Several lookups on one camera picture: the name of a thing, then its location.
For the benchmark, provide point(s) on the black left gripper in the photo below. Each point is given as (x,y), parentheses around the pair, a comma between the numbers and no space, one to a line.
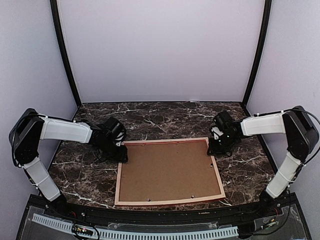
(120,157)

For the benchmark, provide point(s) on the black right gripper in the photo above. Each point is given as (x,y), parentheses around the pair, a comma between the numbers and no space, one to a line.
(214,151)

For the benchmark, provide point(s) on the brown cardboard backing board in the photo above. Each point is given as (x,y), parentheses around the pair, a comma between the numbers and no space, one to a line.
(167,170)

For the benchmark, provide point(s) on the wooden picture frame red edge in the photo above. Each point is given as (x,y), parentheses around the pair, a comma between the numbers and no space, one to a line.
(118,187)

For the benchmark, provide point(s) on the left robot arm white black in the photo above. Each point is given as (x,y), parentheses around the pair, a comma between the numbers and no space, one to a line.
(33,127)

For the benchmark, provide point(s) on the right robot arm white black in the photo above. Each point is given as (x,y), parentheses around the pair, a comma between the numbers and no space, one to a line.
(302,136)

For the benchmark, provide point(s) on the small green circuit board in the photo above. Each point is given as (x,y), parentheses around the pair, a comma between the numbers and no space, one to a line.
(81,230)

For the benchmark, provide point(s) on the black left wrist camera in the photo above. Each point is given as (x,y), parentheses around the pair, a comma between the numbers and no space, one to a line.
(114,131)

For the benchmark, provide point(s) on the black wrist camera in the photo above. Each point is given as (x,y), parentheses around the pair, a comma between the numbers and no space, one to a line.
(223,123)
(114,131)

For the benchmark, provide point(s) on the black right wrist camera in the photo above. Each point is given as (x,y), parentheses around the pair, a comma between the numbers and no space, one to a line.
(223,123)

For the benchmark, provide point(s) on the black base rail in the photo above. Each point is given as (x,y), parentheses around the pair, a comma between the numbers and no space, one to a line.
(239,214)

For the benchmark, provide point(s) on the grey slotted cable duct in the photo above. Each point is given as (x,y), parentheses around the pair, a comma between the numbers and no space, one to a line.
(136,232)

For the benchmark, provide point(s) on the right black enclosure post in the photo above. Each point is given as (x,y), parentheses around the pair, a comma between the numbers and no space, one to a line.
(258,53)

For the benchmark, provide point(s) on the black enclosure post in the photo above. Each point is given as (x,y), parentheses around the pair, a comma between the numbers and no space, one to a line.
(63,51)
(258,53)

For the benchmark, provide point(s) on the left black enclosure post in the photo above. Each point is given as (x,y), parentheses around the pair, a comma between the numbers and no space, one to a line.
(63,51)

